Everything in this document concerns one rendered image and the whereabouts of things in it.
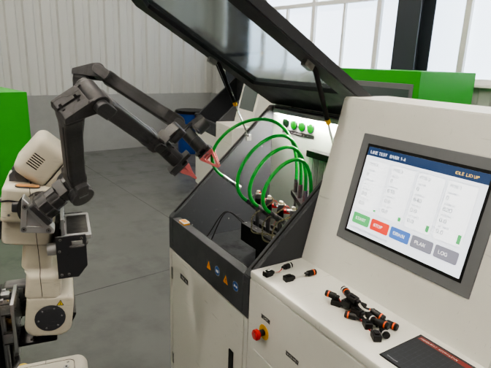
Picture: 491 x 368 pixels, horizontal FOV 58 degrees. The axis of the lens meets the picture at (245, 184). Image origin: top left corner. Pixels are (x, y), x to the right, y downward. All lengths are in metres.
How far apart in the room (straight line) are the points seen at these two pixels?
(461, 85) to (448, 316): 3.61
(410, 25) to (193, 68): 4.83
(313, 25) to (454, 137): 5.92
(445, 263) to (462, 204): 0.16
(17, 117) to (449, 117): 4.09
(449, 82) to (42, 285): 3.81
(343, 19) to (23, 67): 4.98
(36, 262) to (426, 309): 1.30
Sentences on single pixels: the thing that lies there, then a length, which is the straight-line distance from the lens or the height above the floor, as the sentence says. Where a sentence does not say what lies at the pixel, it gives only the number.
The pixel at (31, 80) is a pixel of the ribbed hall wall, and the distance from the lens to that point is 8.05.
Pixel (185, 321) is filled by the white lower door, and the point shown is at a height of 0.49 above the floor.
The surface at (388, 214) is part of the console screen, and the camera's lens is 1.38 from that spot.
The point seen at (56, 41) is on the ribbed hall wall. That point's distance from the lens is 8.18.
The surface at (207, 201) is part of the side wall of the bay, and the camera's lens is 2.12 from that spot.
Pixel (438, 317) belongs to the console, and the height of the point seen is 1.03.
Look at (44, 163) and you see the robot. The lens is 1.63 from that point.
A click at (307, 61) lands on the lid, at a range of 1.48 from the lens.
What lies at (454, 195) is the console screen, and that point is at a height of 1.34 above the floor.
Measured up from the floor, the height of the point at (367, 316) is 1.00.
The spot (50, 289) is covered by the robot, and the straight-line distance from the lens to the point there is 1.79.
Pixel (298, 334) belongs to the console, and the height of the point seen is 0.89.
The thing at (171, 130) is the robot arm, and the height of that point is 1.41.
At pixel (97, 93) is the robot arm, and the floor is 1.56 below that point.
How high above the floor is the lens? 1.66
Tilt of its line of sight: 16 degrees down
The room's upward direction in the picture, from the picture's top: 2 degrees clockwise
